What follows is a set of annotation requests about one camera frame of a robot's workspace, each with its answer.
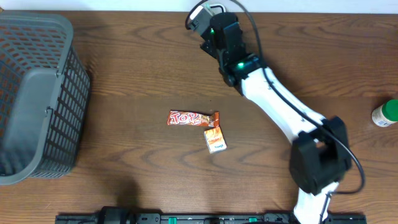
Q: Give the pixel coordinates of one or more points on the red snack wrapper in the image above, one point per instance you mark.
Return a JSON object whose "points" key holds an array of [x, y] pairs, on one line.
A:
{"points": [[193, 119]]}

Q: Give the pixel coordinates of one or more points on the dark grey plastic basket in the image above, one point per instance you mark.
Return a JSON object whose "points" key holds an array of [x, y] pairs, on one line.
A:
{"points": [[45, 91]]}

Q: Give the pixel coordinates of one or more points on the green lid jar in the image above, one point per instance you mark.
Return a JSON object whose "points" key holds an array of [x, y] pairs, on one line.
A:
{"points": [[386, 114]]}

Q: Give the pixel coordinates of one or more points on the orange small box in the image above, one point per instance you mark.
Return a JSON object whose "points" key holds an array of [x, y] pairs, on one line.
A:
{"points": [[215, 140]]}

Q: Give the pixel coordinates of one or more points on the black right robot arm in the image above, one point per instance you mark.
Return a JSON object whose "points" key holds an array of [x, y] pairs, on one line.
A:
{"points": [[318, 158]]}

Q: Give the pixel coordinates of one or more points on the white barcode scanner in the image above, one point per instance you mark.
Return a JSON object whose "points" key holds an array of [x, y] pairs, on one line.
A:
{"points": [[216, 8]]}

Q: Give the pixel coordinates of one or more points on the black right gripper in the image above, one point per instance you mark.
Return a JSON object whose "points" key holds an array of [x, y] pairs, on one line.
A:
{"points": [[207, 45]]}

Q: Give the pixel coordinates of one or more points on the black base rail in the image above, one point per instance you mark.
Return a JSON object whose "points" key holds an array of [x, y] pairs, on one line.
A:
{"points": [[118, 215]]}

